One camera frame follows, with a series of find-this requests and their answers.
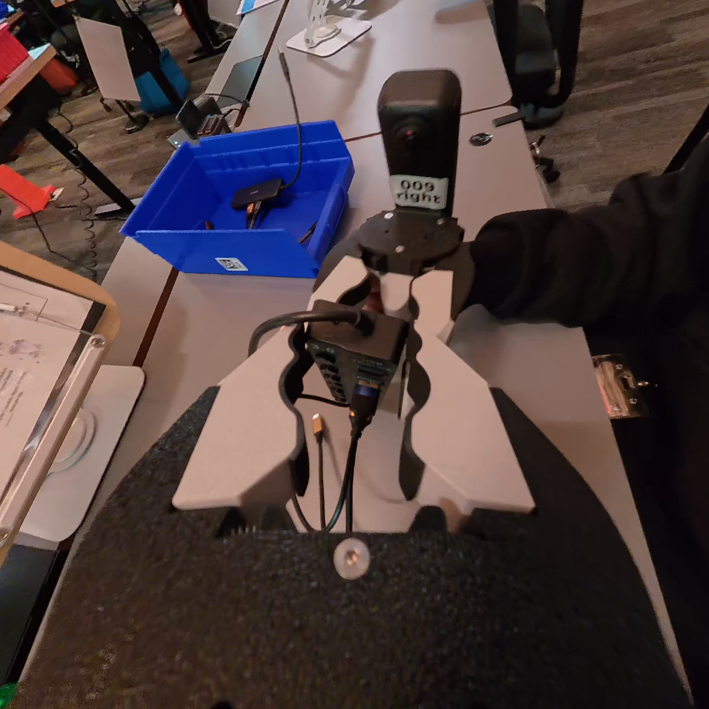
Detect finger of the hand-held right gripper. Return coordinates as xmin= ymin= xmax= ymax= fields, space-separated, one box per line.
xmin=381 ymin=270 xmax=462 ymax=345
xmin=317 ymin=257 xmax=384 ymax=311

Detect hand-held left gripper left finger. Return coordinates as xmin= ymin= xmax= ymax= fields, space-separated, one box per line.
xmin=172 ymin=326 xmax=310 ymax=534

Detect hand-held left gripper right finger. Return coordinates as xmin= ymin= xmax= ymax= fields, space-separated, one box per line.
xmin=398 ymin=322 xmax=537 ymax=534

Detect black seven-port usb hub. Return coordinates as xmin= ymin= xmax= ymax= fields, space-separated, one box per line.
xmin=306 ymin=299 xmax=412 ymax=417

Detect black cable with gold plug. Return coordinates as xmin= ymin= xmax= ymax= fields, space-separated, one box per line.
xmin=288 ymin=381 xmax=384 ymax=535

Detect black rounded usb hub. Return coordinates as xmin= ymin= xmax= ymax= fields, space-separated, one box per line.
xmin=231 ymin=177 xmax=284 ymax=211

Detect blue plastic bin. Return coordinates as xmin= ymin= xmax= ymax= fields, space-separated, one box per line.
xmin=119 ymin=119 xmax=355 ymax=279

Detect person's right forearm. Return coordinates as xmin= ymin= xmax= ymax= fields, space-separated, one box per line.
xmin=457 ymin=158 xmax=709 ymax=333

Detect small black clamp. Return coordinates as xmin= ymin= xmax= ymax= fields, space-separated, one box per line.
xmin=528 ymin=136 xmax=561 ymax=184

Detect dark grey laptop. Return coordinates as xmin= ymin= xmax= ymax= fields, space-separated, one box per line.
xmin=222 ymin=54 xmax=266 ymax=109

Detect black electronic device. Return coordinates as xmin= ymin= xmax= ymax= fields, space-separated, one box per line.
xmin=169 ymin=94 xmax=233 ymax=147

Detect tan board with instruction sheets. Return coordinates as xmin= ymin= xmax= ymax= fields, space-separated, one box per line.
xmin=0 ymin=241 xmax=120 ymax=555

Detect blue bag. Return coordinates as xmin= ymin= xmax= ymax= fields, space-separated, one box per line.
xmin=134 ymin=49 xmax=190 ymax=116

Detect grey card on stand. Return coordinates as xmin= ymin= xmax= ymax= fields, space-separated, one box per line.
xmin=75 ymin=14 xmax=142 ymax=103

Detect orange box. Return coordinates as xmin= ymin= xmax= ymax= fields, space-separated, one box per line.
xmin=41 ymin=55 xmax=78 ymax=92

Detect wooden desk with black legs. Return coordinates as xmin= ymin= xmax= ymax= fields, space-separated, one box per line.
xmin=0 ymin=44 xmax=136 ymax=217

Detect red plastic bin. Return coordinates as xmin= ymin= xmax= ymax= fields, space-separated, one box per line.
xmin=0 ymin=25 xmax=30 ymax=84

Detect metal bracket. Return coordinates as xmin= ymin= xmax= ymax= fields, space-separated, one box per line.
xmin=592 ymin=354 xmax=649 ymax=419

